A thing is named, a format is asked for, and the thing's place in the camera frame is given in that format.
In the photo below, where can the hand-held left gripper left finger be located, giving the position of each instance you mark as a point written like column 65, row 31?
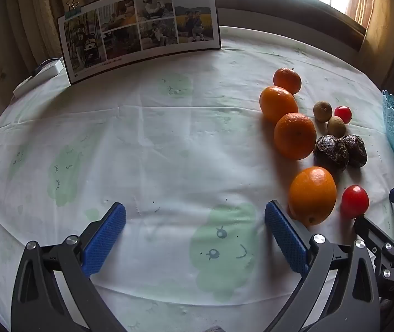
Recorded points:
column 105, row 238

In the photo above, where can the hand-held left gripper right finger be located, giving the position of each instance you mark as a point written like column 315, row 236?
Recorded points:
column 285, row 238

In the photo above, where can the large red cherry tomato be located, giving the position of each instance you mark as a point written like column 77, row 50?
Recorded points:
column 354, row 201

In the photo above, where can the large oval orange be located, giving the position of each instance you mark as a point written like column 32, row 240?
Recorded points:
column 313, row 195

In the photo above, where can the dark wrinkled passion fruit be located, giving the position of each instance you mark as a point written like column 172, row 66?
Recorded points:
column 356, row 150
column 332, row 152

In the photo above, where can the brown kiwi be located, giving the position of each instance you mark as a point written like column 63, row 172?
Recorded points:
column 322, row 111
column 336, row 126

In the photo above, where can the large round orange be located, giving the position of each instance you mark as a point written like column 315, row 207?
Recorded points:
column 295, row 135

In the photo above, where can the small red cherry tomato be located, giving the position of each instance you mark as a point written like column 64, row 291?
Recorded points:
column 343, row 114

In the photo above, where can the small round orange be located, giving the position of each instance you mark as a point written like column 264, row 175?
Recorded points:
column 287, row 80

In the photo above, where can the white green printed tablecloth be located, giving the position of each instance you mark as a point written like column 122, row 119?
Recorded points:
column 148, row 152

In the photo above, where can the white power strip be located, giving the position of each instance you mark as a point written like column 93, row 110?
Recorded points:
column 27, row 84

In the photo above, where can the beige curtain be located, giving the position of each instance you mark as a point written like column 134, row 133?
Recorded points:
column 27, row 13
column 377, row 13

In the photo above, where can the photo collage board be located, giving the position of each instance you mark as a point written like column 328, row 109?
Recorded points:
column 138, row 27

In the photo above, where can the teal binder clip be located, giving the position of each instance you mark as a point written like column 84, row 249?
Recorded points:
column 72, row 9

